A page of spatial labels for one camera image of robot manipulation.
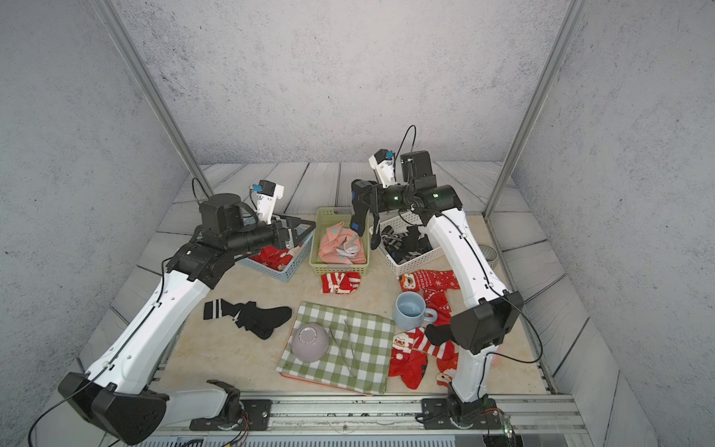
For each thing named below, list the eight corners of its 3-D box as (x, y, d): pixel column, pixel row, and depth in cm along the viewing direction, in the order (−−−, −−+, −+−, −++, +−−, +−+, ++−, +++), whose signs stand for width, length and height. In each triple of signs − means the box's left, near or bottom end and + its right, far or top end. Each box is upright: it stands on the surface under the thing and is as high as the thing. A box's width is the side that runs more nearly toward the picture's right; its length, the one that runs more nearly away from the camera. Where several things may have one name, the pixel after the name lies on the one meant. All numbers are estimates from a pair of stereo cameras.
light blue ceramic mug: (394, 330, 89) (395, 321, 83) (392, 302, 95) (393, 291, 90) (434, 330, 89) (439, 320, 83) (430, 302, 95) (434, 291, 90)
